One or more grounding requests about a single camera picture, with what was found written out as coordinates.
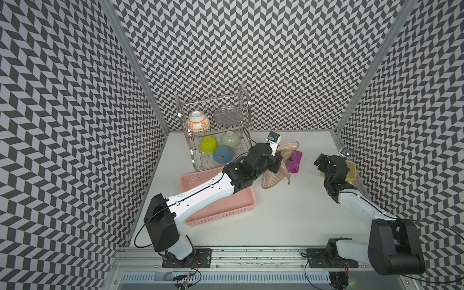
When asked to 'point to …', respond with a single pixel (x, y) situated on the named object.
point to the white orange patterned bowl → (198, 122)
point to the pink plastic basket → (241, 200)
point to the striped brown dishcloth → (270, 178)
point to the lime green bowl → (208, 144)
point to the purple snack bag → (292, 164)
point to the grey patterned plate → (228, 116)
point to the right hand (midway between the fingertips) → (329, 161)
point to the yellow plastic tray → (351, 174)
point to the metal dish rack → (217, 126)
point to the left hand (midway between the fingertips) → (278, 153)
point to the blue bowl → (222, 154)
